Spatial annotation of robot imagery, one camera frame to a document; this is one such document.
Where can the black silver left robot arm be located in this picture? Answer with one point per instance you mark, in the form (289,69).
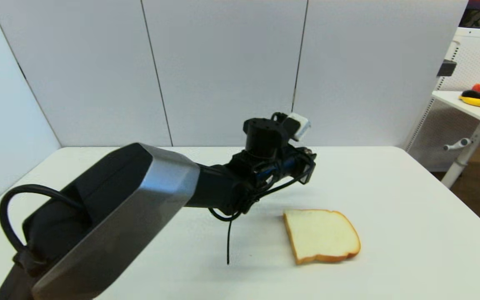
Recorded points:
(115,216)

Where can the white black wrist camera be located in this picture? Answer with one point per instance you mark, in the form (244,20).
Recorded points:
(297,126)

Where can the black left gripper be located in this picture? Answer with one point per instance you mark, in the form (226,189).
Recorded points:
(292,162)

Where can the white side table top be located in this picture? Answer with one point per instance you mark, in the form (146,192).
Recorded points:
(467,104)

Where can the yellow banana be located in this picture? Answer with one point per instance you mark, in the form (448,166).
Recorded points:
(477,102)

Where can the small black box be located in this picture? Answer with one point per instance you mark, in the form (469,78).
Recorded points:
(446,68)

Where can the white bread slice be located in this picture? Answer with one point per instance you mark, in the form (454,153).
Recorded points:
(321,235)

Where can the white side table leg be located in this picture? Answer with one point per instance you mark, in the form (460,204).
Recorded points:
(463,160)

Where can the white perforated panel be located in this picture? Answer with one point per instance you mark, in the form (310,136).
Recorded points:
(469,62)

